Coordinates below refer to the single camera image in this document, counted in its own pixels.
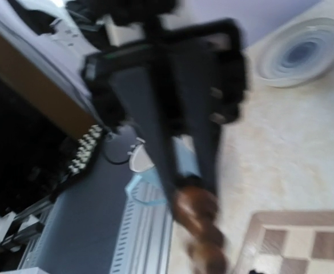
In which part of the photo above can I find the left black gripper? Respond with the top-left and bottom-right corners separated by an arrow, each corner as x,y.
81,17 -> 247,200

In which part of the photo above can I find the grey silicone round lid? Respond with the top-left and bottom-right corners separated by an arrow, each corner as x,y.
255,17 -> 334,88

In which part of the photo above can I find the cardboard box brown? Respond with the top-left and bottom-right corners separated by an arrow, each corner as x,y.
0,34 -> 96,140

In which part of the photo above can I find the front aluminium rail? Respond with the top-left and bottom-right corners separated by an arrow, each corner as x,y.
32,157 -> 172,273

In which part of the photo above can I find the wooden chess board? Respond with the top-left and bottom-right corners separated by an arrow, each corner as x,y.
233,211 -> 334,273

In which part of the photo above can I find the dark queen piece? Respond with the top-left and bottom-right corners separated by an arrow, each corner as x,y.
172,175 -> 229,273

